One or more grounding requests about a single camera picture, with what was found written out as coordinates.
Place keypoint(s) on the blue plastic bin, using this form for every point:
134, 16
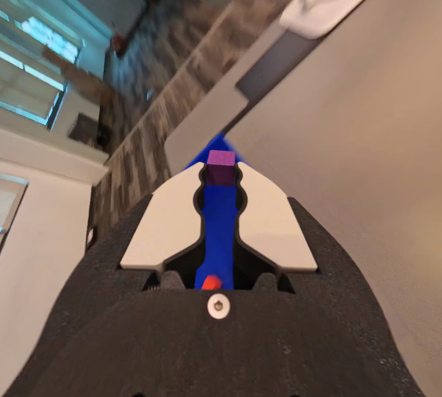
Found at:
219, 224

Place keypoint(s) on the brown cardboard box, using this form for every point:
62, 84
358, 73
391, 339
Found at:
83, 79

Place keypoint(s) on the black box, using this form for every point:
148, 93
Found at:
86, 129

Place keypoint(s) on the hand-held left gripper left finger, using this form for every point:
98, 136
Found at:
162, 231

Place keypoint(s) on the purple wooden cube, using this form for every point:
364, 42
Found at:
221, 169

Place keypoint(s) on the orange-red wooden cube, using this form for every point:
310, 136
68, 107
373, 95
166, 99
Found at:
210, 282

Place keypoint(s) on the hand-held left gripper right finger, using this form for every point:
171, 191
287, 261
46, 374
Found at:
276, 231

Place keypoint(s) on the large window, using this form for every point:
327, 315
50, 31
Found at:
41, 34

